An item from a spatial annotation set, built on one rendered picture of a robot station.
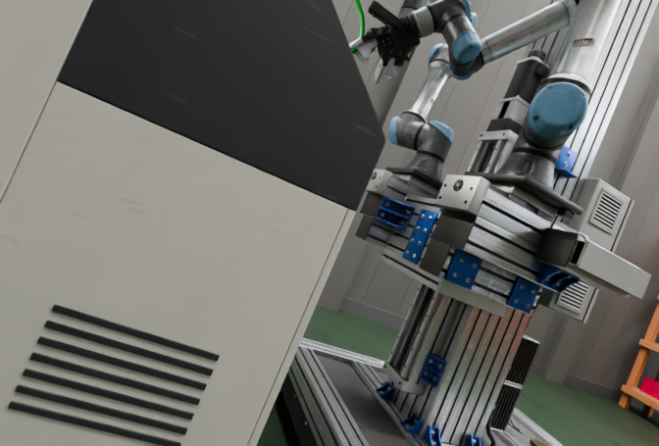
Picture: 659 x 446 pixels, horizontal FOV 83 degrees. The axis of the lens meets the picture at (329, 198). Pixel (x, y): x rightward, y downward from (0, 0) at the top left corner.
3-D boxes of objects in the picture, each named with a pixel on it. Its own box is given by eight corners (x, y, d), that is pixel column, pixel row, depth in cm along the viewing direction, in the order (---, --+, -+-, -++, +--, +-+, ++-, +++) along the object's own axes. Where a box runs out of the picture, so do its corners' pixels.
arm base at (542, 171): (517, 196, 114) (530, 166, 114) (563, 202, 100) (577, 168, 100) (481, 175, 109) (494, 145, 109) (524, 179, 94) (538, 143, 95)
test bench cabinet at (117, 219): (199, 581, 73) (356, 212, 76) (-151, 524, 60) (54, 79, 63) (221, 385, 142) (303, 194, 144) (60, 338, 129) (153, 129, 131)
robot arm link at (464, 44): (483, 61, 108) (467, 31, 111) (485, 38, 98) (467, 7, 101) (457, 74, 110) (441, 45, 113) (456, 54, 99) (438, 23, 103)
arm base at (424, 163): (425, 184, 160) (433, 163, 161) (446, 187, 146) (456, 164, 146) (397, 170, 155) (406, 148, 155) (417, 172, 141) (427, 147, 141)
